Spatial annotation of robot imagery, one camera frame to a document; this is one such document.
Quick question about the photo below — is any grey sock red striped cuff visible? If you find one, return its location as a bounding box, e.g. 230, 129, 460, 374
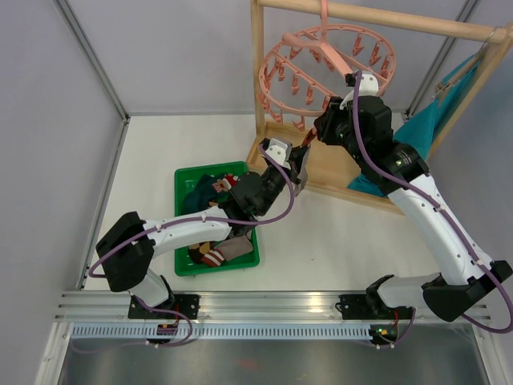
294, 128, 317, 197

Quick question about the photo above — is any pink round clip hanger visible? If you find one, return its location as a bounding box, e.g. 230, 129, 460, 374
252, 1, 398, 132

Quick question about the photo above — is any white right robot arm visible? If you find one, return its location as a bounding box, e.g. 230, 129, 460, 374
314, 95, 512, 322

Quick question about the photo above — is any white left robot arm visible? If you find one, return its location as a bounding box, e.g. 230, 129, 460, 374
89, 138, 310, 318

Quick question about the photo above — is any wooden hanging rack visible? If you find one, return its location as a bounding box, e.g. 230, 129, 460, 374
251, 1, 512, 213

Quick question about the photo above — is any teal cloth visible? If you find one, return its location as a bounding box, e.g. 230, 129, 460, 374
346, 54, 482, 198

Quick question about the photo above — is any dark teal christmas sock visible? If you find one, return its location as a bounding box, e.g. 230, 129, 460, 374
182, 172, 239, 214

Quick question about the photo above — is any green plastic tray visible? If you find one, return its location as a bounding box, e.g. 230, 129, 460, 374
174, 161, 261, 277

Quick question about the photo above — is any brown argyle sock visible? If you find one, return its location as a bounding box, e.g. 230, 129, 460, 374
188, 241, 225, 268

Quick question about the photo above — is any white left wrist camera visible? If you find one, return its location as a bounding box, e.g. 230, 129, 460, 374
261, 137, 293, 170

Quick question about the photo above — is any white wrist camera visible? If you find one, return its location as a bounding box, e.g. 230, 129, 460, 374
261, 137, 293, 170
340, 71, 379, 111

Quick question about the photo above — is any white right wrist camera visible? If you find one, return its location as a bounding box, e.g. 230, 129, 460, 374
340, 71, 379, 111

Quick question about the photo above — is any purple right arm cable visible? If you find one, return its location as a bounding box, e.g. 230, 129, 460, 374
346, 71, 510, 333

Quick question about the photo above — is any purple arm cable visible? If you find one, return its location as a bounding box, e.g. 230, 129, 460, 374
346, 71, 510, 333
88, 142, 300, 278

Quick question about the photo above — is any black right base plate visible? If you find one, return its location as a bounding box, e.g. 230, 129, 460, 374
337, 294, 389, 321

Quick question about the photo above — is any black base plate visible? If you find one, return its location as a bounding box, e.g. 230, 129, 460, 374
337, 294, 389, 321
127, 294, 200, 320

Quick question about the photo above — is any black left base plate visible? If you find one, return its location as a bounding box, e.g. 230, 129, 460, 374
127, 294, 200, 320

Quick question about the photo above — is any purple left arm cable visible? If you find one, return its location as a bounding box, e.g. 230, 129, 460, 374
88, 142, 300, 278

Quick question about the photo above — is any aluminium mounting rail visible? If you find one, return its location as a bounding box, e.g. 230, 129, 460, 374
54, 290, 492, 322

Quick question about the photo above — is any white slotted cable duct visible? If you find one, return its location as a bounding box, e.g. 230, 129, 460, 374
71, 322, 372, 341

